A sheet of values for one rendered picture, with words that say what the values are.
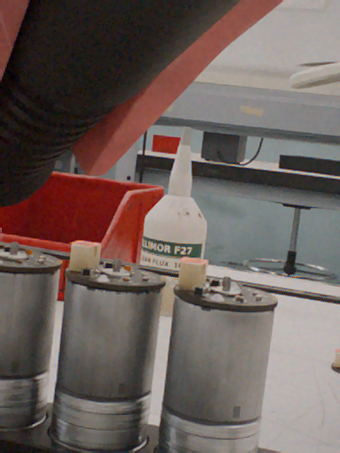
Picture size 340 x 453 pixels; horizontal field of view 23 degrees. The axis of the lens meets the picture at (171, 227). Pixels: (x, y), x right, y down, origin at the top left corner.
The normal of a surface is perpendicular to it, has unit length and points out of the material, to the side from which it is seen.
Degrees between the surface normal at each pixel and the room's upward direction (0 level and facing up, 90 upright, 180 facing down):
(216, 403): 90
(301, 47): 90
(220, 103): 90
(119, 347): 90
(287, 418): 0
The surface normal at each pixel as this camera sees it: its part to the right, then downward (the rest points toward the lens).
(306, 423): 0.11, -0.99
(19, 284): 0.36, 0.15
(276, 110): -0.26, 0.09
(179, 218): 0.17, -0.45
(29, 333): 0.59, 0.17
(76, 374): -0.55, 0.04
